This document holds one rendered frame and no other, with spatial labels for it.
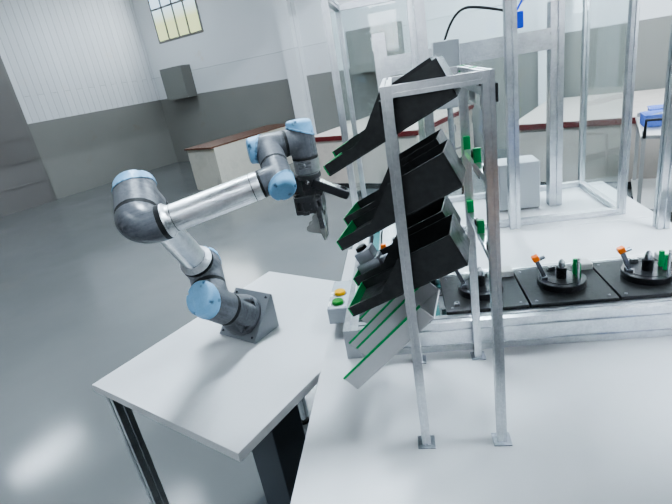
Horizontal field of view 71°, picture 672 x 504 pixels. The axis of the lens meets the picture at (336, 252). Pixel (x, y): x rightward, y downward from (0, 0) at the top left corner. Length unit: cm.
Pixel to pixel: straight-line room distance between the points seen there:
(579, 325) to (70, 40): 1186
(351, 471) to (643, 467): 60
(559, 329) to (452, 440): 50
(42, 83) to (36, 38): 88
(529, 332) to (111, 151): 1160
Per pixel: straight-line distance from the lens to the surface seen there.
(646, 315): 157
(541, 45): 253
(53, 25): 1239
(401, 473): 115
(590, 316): 151
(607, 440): 125
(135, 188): 137
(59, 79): 1217
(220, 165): 850
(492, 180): 90
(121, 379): 177
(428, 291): 113
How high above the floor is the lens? 171
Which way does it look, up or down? 22 degrees down
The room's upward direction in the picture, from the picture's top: 10 degrees counter-clockwise
